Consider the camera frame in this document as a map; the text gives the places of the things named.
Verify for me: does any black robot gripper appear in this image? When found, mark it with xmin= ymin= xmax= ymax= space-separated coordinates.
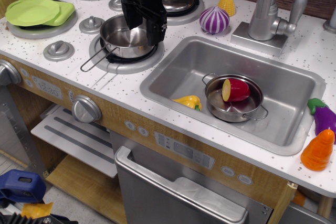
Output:
xmin=121 ymin=0 xmax=167 ymax=46

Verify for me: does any steel saucepan with wire handle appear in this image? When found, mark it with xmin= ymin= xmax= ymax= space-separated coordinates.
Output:
xmin=80 ymin=15 xmax=156 ymax=74

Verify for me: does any grey stove knob back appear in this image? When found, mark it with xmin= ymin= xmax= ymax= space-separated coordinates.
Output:
xmin=108 ymin=0 xmax=122 ymax=12

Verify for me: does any grey stove knob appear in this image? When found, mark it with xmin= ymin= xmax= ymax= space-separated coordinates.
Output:
xmin=108 ymin=0 xmax=122 ymax=12
xmin=79 ymin=16 xmax=105 ymax=34
xmin=43 ymin=40 xmax=75 ymax=62

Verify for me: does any grey stove knob middle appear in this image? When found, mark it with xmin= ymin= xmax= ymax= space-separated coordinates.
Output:
xmin=79 ymin=16 xmax=105 ymax=34

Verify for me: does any grey stove knob front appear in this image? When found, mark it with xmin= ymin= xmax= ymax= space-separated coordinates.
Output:
xmin=43 ymin=40 xmax=75 ymax=62

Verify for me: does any steel pot lid right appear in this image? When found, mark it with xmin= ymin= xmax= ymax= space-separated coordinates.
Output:
xmin=162 ymin=0 xmax=196 ymax=14

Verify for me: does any black front coil burner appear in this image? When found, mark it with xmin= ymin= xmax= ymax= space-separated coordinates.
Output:
xmin=99 ymin=38 xmax=159 ymax=64

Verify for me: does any silver sink basin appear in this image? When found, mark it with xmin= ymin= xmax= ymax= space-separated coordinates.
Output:
xmin=140 ymin=36 xmax=326 ymax=156

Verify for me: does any purple striped toy onion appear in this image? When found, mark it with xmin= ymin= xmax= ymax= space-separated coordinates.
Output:
xmin=199 ymin=6 xmax=230 ymax=34

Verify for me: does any light green square plate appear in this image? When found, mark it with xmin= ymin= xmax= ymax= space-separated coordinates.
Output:
xmin=43 ymin=0 xmax=75 ymax=26

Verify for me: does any yellow toy corn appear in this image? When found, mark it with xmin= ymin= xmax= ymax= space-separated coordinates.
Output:
xmin=218 ymin=0 xmax=236 ymax=17

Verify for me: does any yellow toy bell pepper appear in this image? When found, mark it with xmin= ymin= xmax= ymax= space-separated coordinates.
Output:
xmin=173 ymin=95 xmax=202 ymax=111

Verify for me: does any silver oven dial centre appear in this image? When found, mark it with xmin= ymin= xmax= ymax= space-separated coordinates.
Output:
xmin=71 ymin=95 xmax=102 ymax=123

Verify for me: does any silver oven dial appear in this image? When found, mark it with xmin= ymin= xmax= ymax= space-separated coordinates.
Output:
xmin=0 ymin=59 xmax=22 ymax=86
xmin=71 ymin=95 xmax=102 ymax=123

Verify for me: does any red toy pepper half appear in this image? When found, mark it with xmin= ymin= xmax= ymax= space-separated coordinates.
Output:
xmin=222 ymin=78 xmax=251 ymax=102

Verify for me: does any light green round plate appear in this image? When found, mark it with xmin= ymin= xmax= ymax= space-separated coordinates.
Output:
xmin=5 ymin=0 xmax=60 ymax=26

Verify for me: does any silver toy faucet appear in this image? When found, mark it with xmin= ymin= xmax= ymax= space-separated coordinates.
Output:
xmin=231 ymin=0 xmax=308 ymax=57

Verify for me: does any white oven rack shelf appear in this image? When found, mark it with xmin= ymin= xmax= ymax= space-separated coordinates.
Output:
xmin=31 ymin=105 xmax=117 ymax=178

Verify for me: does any silver oven dial left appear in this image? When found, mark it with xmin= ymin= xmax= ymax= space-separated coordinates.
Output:
xmin=0 ymin=59 xmax=22 ymax=86

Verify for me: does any silver dishwasher door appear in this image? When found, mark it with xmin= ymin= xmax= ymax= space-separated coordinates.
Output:
xmin=110 ymin=132 xmax=273 ymax=223

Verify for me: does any purple toy eggplant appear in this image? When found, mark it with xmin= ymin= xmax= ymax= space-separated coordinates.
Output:
xmin=307 ymin=98 xmax=335 ymax=136

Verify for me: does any blue clamp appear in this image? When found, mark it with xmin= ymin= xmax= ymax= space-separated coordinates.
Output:
xmin=1 ymin=169 xmax=47 ymax=205

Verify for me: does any orange toy carrot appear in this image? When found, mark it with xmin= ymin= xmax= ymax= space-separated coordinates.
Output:
xmin=300 ymin=130 xmax=335 ymax=172

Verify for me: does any steel pot with two handles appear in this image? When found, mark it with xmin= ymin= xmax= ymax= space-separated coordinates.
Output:
xmin=202 ymin=73 xmax=269 ymax=123

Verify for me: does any silver tap handle far right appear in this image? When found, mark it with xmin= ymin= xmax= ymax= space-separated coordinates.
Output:
xmin=323 ymin=10 xmax=336 ymax=34

